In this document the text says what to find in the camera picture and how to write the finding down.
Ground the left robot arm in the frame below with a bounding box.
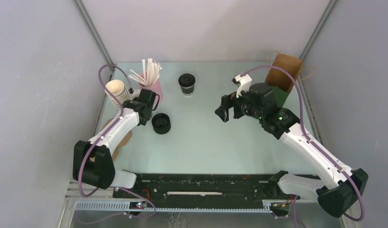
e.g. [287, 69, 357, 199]
[73, 89, 159, 198]

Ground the white wrapped straws bundle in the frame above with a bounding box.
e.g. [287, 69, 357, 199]
[128, 58, 162, 87]

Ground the brown cardboard cup carrier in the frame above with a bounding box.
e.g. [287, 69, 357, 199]
[102, 118, 132, 162]

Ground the green paper bag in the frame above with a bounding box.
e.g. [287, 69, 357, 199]
[265, 50, 317, 107]

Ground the black cup lid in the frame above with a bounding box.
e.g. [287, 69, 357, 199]
[178, 73, 196, 87]

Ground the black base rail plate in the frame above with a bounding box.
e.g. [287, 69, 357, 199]
[131, 173, 293, 209]

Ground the black sleeved paper cup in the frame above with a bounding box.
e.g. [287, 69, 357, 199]
[181, 85, 195, 96]

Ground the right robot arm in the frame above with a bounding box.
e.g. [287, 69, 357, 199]
[215, 83, 368, 218]

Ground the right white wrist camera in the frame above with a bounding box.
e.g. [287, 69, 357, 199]
[232, 74, 252, 98]

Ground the stack of black lids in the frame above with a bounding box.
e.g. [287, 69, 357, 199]
[151, 113, 171, 135]

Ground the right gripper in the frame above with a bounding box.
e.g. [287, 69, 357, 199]
[214, 85, 263, 123]

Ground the stack of paper cups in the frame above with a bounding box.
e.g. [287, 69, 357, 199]
[105, 79, 130, 109]

